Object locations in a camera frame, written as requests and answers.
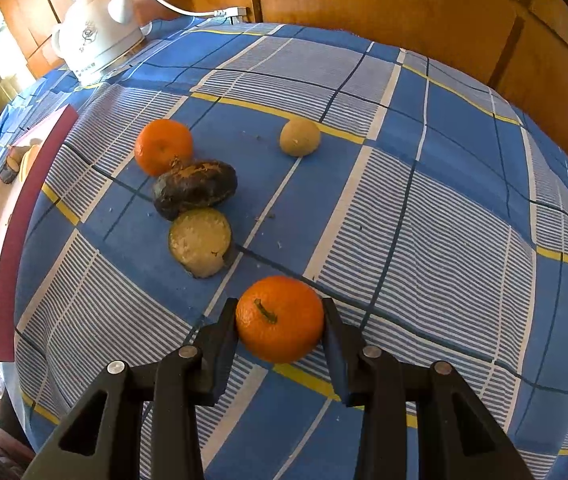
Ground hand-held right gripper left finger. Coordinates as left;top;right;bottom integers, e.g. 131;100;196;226
23;297;239;480

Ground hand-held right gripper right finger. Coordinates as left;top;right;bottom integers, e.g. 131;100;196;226
321;297;535;480

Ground orange tangerine with stem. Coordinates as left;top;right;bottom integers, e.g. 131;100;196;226
235;275;326;365

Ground cut dark-skinned root piece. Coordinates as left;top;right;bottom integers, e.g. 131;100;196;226
168;207;233;279
0;145;27;184

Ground small tan round fruit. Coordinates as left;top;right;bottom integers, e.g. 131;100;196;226
279;118;322;158

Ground peeled pale yellow fruit piece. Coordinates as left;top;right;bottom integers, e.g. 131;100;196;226
19;144;42;181

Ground blue plaid tablecloth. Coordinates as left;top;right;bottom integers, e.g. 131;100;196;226
0;14;568;480

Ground silver kettle base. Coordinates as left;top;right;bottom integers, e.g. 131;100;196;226
76;35;147;86

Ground white ceramic electric kettle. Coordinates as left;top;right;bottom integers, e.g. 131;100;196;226
51;0;146;73

